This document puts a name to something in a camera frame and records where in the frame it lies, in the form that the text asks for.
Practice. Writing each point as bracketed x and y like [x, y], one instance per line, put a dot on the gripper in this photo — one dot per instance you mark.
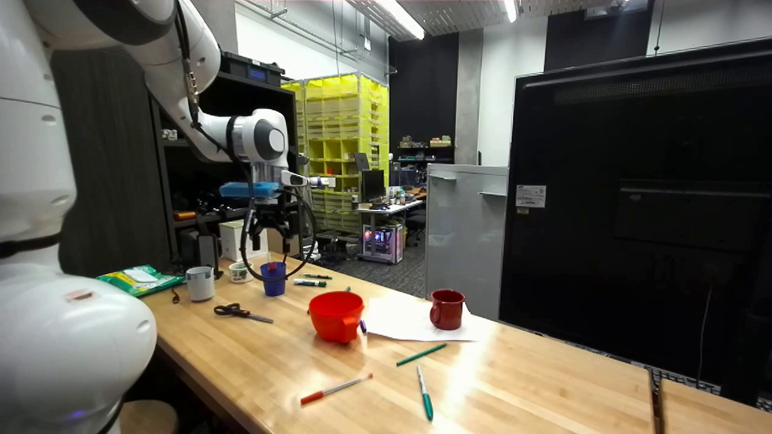
[274, 212]

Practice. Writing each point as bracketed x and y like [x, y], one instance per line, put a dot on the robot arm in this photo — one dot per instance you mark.
[36, 150]

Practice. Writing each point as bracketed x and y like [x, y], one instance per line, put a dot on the blue cup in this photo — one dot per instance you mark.
[274, 282]

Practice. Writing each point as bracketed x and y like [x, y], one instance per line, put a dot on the small white patterned cup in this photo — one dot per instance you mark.
[239, 273]

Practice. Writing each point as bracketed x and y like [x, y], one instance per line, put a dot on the thin green pen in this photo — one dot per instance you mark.
[316, 276]

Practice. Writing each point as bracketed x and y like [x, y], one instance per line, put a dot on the orange plastic cup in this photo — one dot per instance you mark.
[335, 316]

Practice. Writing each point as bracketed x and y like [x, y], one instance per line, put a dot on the orange-capped white pen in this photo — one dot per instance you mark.
[335, 389]

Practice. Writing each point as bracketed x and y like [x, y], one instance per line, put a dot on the green and white pen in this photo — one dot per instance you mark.
[425, 395]

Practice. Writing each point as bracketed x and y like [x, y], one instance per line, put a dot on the white box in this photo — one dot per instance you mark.
[232, 241]

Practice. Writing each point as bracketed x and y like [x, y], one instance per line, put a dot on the green and white marker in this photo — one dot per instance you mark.
[310, 283]

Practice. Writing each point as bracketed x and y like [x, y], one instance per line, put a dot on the black device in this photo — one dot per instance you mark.
[207, 253]

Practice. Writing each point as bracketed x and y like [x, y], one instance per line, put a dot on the white mug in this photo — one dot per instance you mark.
[200, 284]

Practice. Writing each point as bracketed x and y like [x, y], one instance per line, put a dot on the lit computer case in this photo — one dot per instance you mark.
[382, 242]

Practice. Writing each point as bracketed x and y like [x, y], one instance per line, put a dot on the computer monitor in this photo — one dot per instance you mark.
[373, 184]

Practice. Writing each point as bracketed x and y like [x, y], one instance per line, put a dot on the black shelf unit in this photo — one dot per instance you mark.
[181, 175]

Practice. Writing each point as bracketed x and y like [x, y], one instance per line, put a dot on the white desk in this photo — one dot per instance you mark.
[389, 210]

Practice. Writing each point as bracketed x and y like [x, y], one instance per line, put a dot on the yellow bin shelving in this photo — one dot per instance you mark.
[344, 126]

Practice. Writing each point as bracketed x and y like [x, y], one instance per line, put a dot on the green wipes packet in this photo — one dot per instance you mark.
[140, 281]

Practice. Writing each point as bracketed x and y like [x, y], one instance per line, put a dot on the white paper sheet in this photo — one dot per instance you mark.
[398, 319]

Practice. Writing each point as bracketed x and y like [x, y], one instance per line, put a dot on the dark blue storage bin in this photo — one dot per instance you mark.
[253, 69]

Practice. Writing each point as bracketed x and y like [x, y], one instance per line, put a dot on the dark red mug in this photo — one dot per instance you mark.
[447, 310]

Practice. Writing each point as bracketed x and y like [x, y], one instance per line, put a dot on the grey metal cabinet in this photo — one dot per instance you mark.
[464, 241]

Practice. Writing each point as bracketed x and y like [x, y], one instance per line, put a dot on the wooden stool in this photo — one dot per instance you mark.
[148, 418]

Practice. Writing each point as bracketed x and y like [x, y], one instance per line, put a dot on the ceiling light strip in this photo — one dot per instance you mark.
[399, 17]

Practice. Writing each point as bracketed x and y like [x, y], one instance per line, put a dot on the large black monitor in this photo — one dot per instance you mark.
[633, 211]

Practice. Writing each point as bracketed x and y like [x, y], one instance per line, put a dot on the black wall shelf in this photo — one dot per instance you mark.
[425, 147]

